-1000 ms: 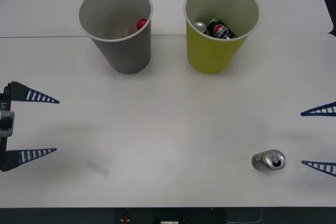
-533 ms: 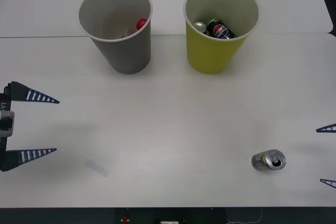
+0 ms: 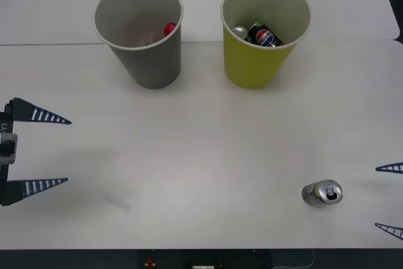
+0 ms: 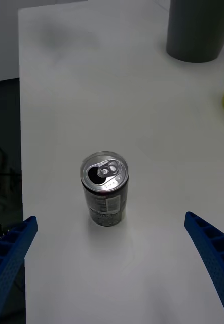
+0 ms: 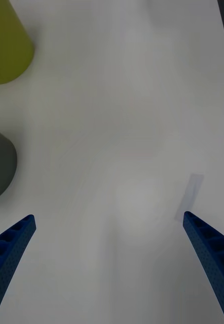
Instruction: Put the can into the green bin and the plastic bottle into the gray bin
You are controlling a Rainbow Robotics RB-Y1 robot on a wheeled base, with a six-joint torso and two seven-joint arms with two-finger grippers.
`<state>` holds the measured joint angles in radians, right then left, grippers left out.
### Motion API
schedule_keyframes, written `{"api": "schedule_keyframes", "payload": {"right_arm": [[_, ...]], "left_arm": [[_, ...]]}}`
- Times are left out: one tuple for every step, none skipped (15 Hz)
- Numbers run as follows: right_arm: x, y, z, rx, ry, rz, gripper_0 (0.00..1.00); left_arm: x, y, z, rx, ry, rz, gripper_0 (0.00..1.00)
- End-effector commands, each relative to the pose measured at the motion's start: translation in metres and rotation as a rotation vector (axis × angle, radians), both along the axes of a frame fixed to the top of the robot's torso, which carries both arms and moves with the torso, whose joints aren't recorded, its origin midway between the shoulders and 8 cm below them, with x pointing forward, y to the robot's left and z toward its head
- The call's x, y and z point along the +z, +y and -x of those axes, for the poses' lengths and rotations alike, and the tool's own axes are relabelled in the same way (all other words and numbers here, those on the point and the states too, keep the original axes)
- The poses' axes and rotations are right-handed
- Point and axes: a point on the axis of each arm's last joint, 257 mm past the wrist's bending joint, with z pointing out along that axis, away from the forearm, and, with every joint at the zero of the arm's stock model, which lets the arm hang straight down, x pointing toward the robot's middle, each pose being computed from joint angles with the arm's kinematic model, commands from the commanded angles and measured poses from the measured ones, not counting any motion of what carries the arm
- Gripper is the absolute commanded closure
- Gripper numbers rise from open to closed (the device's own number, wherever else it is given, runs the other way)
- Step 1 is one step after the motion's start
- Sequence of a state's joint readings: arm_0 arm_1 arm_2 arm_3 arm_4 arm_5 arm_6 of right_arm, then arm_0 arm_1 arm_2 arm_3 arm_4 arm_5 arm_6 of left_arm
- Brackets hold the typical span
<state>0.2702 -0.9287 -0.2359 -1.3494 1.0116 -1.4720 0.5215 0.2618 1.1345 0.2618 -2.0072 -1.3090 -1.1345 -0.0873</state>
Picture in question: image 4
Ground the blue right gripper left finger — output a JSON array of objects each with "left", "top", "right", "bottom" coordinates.
[{"left": 0, "top": 215, "right": 39, "bottom": 324}]

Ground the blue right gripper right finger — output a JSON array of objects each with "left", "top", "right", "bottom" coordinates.
[{"left": 184, "top": 211, "right": 224, "bottom": 324}]

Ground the grey plastic bin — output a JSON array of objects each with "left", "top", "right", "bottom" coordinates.
[{"left": 166, "top": 0, "right": 224, "bottom": 63}]

